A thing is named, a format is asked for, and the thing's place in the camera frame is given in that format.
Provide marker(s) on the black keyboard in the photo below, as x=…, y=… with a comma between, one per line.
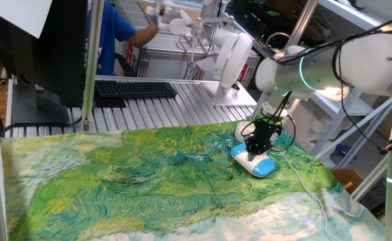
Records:
x=135, y=89

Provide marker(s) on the purple object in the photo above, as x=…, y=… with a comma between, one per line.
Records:
x=344, y=150

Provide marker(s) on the painted landscape tablecloth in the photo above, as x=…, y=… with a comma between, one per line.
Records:
x=149, y=184

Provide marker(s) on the white metal shelf rack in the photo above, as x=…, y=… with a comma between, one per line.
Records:
x=360, y=107

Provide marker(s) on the person in blue shirt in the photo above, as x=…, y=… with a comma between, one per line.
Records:
x=112, y=40

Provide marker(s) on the blue white desk lamp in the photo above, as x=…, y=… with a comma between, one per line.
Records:
x=259, y=167

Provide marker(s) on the white round device on plate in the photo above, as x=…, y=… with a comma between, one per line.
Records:
x=236, y=57

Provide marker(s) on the silver aluminium table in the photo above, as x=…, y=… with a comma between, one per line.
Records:
x=162, y=63

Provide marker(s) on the white foam block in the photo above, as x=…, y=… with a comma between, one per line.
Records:
x=306, y=130

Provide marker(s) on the aluminium frame rail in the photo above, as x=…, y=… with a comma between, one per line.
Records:
x=368, y=179

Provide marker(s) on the black office chair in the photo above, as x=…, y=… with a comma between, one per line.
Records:
x=124, y=68

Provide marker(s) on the white paper sheet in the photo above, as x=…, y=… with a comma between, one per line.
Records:
x=15, y=13

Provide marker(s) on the black computer monitor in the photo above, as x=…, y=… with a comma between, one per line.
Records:
x=59, y=50

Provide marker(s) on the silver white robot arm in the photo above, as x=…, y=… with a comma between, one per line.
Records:
x=366, y=63

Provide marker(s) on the brown cardboard box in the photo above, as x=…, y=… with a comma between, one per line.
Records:
x=341, y=177

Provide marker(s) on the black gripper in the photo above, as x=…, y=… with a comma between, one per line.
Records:
x=266, y=132

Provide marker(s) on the bare person forearm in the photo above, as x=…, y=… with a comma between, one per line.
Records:
x=144, y=35

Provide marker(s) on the white round bowl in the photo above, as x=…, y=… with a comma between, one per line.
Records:
x=241, y=132

